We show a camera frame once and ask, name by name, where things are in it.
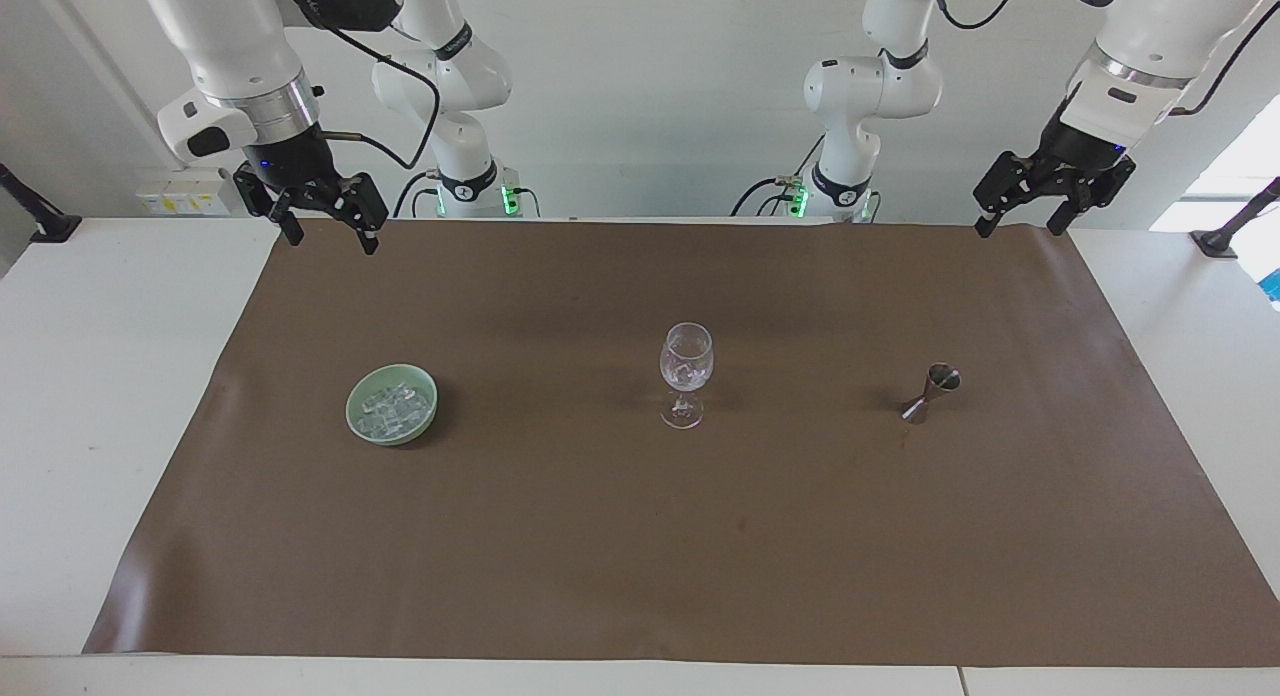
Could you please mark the black stand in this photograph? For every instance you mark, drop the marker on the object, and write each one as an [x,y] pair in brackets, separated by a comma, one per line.
[40,216]
[1230,231]

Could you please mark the pile of clear ice cubes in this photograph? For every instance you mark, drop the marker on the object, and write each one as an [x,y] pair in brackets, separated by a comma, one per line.
[392,404]

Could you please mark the white wall socket box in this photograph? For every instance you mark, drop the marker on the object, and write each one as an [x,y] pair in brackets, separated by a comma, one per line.
[185,196]

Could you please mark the green ceramic bowl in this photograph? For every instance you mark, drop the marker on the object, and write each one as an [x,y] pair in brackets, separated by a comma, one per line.
[372,431]

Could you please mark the metal jigger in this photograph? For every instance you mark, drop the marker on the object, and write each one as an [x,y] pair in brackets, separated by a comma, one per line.
[930,394]

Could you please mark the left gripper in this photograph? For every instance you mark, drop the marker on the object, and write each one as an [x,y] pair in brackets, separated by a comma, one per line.
[1085,146]

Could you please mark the clear wine glass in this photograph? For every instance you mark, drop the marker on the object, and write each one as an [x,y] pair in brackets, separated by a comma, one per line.
[686,366]

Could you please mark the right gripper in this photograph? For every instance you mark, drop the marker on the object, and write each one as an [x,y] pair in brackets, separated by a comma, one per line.
[292,161]

